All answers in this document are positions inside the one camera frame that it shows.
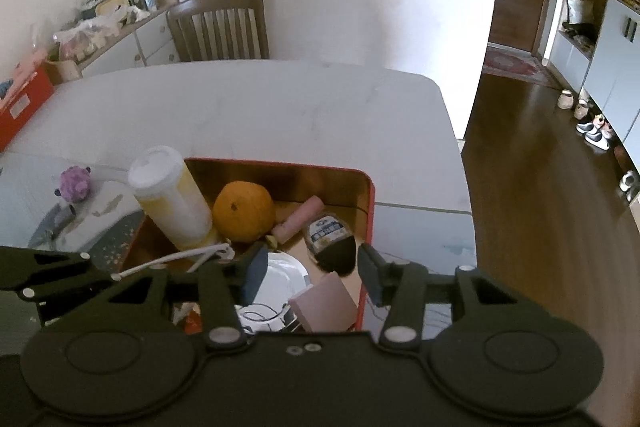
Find pink ribbed case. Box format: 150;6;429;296
288;272;358;333

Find patterned door mat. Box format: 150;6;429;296
483;46;561;90

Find pink cylindrical tube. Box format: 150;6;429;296
271;196;324;244

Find white frame sunglasses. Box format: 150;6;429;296
111;243;235;282

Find red snack packet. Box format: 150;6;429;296
174;303;203;335

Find brown wooden chair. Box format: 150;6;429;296
166;0;270;62

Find pink folded cloth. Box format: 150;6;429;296
1;48;48;102

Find white hallway cabinet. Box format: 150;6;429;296
549;0;639;155

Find red cardboard box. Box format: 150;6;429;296
0;66;54;150

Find white sideboard cabinet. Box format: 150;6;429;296
78;3;180;78

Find clutter pile on sideboard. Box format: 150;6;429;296
48;0;177;64

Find yellow white cylindrical bottle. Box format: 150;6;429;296
128;145;219;251

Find orange fruit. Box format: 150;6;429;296
212;181;276;243

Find pair of sneakers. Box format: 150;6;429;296
576;114;615;150

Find purple spiky plush toy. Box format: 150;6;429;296
54;166;91;204

